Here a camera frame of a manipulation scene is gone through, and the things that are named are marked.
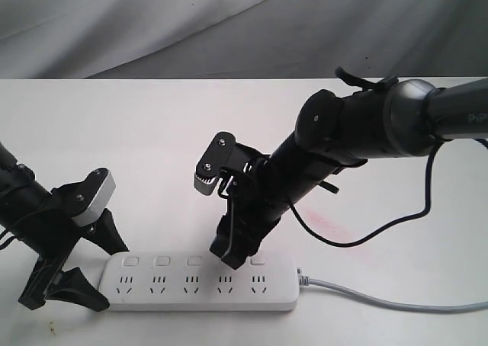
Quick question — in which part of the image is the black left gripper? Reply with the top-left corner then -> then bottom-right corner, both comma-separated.
18,170 -> 129,311

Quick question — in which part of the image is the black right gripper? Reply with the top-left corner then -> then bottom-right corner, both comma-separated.
210,159 -> 288,270

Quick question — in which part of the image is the white five-outlet power strip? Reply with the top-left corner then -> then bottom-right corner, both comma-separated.
98,251 -> 300,312

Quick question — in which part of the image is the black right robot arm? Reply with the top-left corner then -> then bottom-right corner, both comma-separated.
197,69 -> 487,269

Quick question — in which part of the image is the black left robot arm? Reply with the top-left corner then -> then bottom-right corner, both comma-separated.
1,147 -> 128,312

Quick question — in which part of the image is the grey backdrop cloth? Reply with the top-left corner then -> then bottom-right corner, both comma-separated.
1,0 -> 487,79

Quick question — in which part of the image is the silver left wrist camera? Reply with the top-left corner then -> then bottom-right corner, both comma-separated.
71,168 -> 116,227

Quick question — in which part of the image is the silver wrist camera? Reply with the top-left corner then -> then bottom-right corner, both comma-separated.
194,131 -> 262,196
71,168 -> 116,227

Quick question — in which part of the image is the grey power cord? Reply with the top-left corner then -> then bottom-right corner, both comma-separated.
295,267 -> 488,316

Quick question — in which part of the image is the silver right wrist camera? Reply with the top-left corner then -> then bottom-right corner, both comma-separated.
194,131 -> 262,196

